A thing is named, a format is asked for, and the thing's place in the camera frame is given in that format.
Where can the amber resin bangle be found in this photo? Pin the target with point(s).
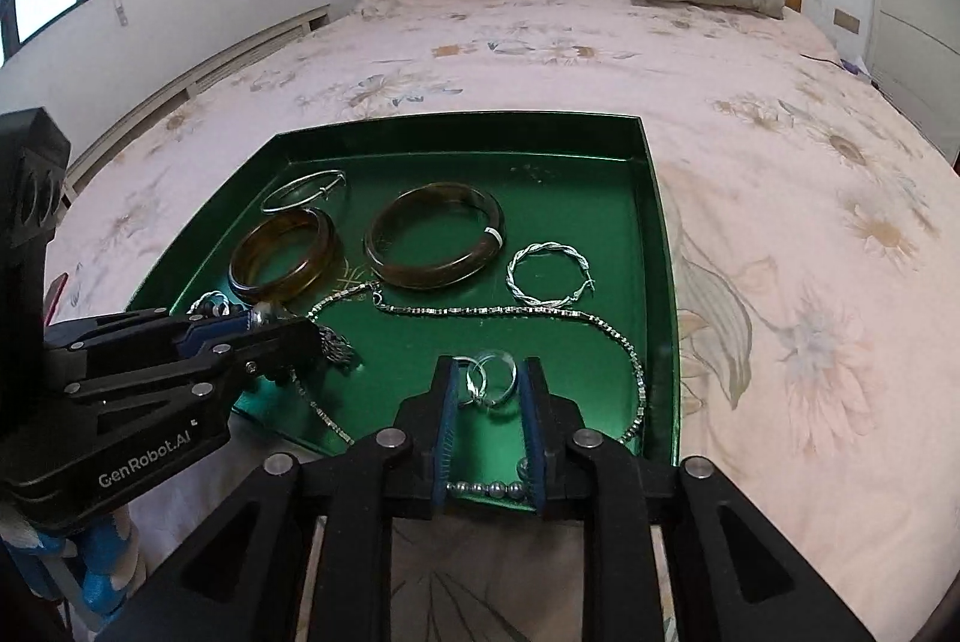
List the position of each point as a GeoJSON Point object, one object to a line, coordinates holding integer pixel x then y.
{"type": "Point", "coordinates": [324, 241]}

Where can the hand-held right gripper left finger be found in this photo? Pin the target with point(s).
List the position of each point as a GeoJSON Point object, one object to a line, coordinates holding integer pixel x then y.
{"type": "Point", "coordinates": [448, 432]}

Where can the linked silver rings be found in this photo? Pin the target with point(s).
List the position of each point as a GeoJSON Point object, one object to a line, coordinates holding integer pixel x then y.
{"type": "Point", "coordinates": [487, 399]}

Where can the plain silver bangle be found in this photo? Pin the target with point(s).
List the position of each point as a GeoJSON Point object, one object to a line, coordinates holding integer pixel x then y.
{"type": "Point", "coordinates": [300, 181]}

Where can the wall socket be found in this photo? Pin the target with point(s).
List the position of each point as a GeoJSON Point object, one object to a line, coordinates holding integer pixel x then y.
{"type": "Point", "coordinates": [847, 21]}

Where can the green jewelry tray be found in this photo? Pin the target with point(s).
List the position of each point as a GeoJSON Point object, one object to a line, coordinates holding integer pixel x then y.
{"type": "Point", "coordinates": [570, 199]}

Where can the white low wall cabinet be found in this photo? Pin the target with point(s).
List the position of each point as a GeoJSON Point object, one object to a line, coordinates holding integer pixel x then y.
{"type": "Point", "coordinates": [225, 61]}

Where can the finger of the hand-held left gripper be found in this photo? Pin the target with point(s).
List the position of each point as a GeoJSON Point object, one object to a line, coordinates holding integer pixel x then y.
{"type": "Point", "coordinates": [214, 328]}
{"type": "Point", "coordinates": [277, 346]}

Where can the purple tissue box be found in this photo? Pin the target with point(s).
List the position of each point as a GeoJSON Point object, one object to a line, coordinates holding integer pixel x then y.
{"type": "Point", "coordinates": [856, 66]}

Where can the twisted silver hoop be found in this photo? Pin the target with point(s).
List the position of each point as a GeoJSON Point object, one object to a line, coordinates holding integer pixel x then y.
{"type": "Point", "coordinates": [511, 274]}

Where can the white wardrobe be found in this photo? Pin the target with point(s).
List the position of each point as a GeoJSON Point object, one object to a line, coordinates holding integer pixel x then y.
{"type": "Point", "coordinates": [915, 12]}

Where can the dark brown bangle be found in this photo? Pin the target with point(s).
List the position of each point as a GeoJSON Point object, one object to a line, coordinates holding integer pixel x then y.
{"type": "Point", "coordinates": [427, 277]}

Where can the small silver pendant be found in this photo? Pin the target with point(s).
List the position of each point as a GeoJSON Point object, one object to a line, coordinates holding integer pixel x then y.
{"type": "Point", "coordinates": [337, 346]}

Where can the dark red small case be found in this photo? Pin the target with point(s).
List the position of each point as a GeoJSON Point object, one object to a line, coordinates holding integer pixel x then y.
{"type": "Point", "coordinates": [56, 297]}

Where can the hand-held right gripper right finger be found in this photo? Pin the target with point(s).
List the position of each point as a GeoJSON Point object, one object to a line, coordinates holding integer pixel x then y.
{"type": "Point", "coordinates": [534, 432]}

